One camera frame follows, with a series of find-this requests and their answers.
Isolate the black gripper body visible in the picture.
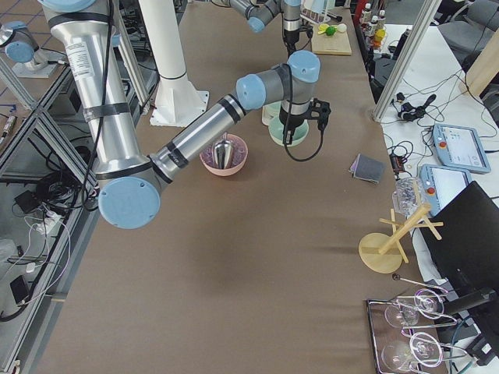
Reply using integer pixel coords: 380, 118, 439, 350
283, 30, 299, 57
279, 98, 331, 144

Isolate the green bowl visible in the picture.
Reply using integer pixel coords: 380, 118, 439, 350
267, 116, 310, 147

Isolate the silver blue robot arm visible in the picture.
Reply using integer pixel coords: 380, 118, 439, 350
41, 1, 331, 229
211, 0, 304, 57

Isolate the lemon slice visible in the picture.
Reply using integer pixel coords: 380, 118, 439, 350
317, 23, 330, 34

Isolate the green lime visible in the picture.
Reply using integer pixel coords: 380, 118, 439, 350
325, 26, 337, 37

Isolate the wooden cutting board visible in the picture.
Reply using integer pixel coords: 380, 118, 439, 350
312, 24, 352, 55

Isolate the cream serving tray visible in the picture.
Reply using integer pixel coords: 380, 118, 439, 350
261, 101, 281, 125

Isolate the grey folded cloth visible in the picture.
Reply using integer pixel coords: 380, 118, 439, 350
349, 153, 386, 184

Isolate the metal ice scoop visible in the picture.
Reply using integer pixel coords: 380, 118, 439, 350
212, 132, 234, 169

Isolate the pink bowl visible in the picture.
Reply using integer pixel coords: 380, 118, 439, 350
200, 133, 248, 177

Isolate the blue teach pendant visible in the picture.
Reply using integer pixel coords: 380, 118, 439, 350
419, 164, 472, 216
433, 123, 491, 174

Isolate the wooden mug tree stand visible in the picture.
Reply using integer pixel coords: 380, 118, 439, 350
358, 182, 444, 273

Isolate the black monitor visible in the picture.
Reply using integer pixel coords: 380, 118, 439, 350
422, 182, 498, 295

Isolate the wine glass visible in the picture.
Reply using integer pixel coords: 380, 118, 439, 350
381, 332, 443, 373
384, 288, 444, 327

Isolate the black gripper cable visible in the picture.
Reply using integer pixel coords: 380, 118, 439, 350
281, 64, 325, 162

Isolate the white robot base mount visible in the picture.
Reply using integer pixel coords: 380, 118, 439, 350
140, 0, 209, 127

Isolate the aluminium frame post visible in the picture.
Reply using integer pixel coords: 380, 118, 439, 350
372, 0, 441, 122

